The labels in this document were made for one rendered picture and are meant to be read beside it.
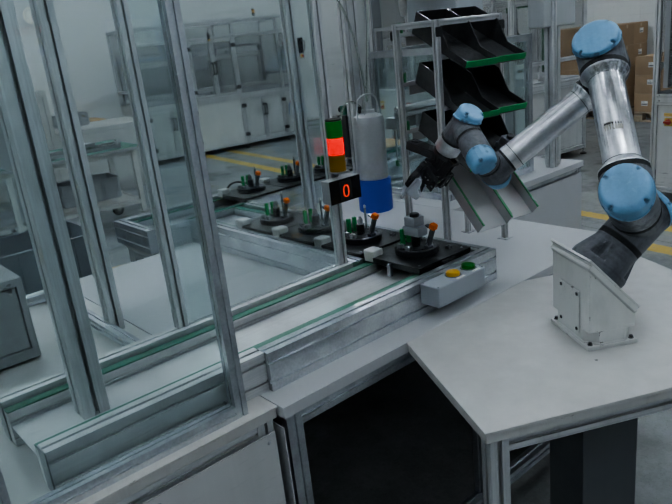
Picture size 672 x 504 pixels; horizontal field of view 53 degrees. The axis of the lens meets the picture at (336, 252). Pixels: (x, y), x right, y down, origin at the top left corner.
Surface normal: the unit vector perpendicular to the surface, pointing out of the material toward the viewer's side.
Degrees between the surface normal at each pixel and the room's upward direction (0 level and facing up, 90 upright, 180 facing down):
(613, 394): 0
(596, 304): 90
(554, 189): 90
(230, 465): 90
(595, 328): 90
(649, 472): 0
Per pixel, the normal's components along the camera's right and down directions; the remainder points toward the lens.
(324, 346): 0.66, 0.17
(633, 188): -0.52, -0.21
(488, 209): 0.29, -0.52
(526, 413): -0.11, -0.94
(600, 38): -0.52, -0.45
